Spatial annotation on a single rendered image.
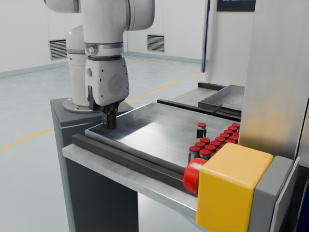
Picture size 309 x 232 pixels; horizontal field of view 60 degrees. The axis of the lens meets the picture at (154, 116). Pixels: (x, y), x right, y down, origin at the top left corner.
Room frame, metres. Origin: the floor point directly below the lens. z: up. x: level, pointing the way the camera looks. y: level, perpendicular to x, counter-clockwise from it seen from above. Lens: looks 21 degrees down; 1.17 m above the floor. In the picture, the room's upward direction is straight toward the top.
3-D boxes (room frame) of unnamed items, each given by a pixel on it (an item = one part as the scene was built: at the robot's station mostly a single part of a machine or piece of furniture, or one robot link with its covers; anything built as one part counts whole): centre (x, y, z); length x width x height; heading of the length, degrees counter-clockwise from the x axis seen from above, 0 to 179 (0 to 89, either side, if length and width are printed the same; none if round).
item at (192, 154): (0.45, -0.08, 0.90); 0.02 x 0.02 x 0.05
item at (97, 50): (0.60, 0.11, 1.09); 0.09 x 0.08 x 0.03; 144
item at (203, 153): (0.50, -0.14, 0.90); 0.18 x 0.02 x 0.05; 144
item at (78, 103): (0.91, 0.23, 0.95); 0.19 x 0.19 x 0.18
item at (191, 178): (0.26, -0.05, 0.99); 0.04 x 0.04 x 0.04; 54
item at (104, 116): (0.59, 0.12, 0.94); 0.03 x 0.03 x 0.07; 54
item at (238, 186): (0.23, -0.09, 1.00); 0.08 x 0.07 x 0.07; 54
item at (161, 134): (0.57, -0.05, 0.90); 0.34 x 0.26 x 0.04; 53
